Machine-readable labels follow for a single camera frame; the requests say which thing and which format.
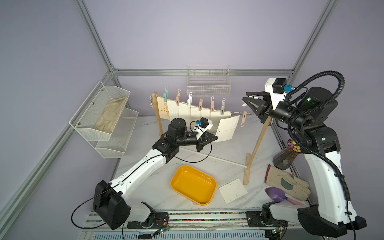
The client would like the white mesh wall shelf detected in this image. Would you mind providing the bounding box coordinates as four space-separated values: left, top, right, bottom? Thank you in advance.
69 82 139 159

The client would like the white wire basket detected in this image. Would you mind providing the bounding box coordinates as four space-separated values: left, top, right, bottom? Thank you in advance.
187 65 232 97

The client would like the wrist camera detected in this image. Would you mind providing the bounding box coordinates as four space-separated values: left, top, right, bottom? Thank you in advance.
197 118 210 129
272 78 294 94

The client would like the yellow plastic tray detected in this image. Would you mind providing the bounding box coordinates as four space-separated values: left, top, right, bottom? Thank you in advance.
170 165 217 206

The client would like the wooden string rack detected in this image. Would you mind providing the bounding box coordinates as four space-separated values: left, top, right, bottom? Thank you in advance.
150 92 271 186

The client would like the purple vase with flowers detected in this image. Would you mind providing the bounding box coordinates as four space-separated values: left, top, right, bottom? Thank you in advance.
273 139 302 170

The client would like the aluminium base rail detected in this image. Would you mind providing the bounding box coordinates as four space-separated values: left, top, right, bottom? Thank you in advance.
80 210 303 240

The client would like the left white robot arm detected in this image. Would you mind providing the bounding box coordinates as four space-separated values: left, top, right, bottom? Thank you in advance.
90 118 236 230

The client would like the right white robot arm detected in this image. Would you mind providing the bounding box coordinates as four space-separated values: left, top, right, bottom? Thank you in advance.
243 71 367 238

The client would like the white clothespin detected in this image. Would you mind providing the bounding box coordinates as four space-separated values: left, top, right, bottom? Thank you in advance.
242 96 259 107
187 92 193 109

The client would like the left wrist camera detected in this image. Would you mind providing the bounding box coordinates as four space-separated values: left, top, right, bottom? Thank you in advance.
197 118 210 129

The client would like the beige glove in shelf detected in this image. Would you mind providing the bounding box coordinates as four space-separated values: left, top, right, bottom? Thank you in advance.
94 97 129 134

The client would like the green clothespin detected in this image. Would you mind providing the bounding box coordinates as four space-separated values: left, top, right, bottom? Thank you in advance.
163 86 169 103

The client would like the purple pink scoop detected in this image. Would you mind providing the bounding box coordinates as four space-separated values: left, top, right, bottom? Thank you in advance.
265 187 305 206

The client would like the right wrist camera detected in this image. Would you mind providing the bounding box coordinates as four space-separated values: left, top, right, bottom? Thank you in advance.
272 78 294 94

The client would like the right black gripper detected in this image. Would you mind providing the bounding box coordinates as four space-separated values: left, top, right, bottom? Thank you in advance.
244 94 309 131

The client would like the pink clothespin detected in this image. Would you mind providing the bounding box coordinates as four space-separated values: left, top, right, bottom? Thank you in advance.
241 111 248 128
199 99 203 112
176 89 181 106
210 96 215 112

